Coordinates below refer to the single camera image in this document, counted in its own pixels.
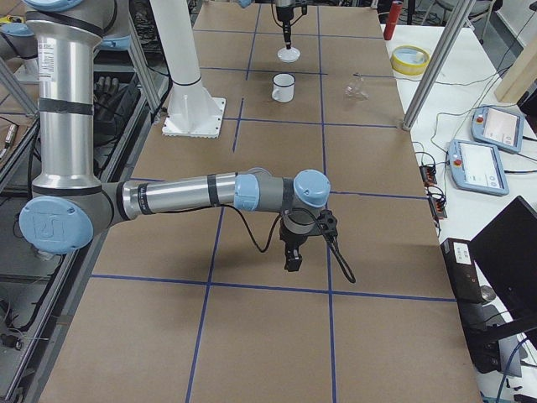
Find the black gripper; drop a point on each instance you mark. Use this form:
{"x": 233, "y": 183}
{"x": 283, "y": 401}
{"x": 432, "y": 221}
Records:
{"x": 285, "y": 13}
{"x": 292, "y": 239}

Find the white mug lid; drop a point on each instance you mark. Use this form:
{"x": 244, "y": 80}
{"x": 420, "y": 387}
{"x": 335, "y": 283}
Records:
{"x": 290, "y": 55}

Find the clear plastic funnel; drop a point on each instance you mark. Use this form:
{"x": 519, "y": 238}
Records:
{"x": 355, "y": 88}

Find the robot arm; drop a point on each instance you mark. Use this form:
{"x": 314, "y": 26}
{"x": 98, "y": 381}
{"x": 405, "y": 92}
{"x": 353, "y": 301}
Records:
{"x": 69, "y": 205}
{"x": 283, "y": 12}

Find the white enamel mug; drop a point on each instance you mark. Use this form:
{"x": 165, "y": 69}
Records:
{"x": 283, "y": 87}

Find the red cylinder tube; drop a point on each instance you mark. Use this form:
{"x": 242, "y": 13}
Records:
{"x": 393, "y": 17}

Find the yellow tape roll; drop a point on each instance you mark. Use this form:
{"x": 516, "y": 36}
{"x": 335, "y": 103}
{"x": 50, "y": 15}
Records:
{"x": 409, "y": 60}

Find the orange black connector box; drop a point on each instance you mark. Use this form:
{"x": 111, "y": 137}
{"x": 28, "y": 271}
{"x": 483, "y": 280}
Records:
{"x": 428, "y": 174}

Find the black computer box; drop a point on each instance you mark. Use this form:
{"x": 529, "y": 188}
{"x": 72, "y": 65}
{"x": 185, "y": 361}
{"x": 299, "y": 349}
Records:
{"x": 462, "y": 273}

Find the near teach pendant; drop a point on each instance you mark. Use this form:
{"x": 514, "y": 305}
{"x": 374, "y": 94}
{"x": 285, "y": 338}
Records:
{"x": 477, "y": 167}

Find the teach pendant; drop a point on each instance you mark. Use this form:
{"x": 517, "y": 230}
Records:
{"x": 477, "y": 167}
{"x": 497, "y": 126}

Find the black monitor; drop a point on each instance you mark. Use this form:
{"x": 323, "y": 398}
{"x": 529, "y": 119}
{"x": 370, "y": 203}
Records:
{"x": 505, "y": 251}

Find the far teach pendant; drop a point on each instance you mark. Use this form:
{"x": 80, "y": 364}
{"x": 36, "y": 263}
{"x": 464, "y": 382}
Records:
{"x": 497, "y": 126}

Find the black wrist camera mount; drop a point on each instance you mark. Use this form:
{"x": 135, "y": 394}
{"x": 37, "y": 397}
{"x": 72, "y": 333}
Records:
{"x": 328, "y": 225}

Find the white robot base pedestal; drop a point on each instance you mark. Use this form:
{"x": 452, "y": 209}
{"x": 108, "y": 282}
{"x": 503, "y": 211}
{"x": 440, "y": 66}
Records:
{"x": 192, "y": 111}

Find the aluminium frame post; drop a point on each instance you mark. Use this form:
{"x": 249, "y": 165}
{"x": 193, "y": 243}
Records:
{"x": 447, "y": 39}

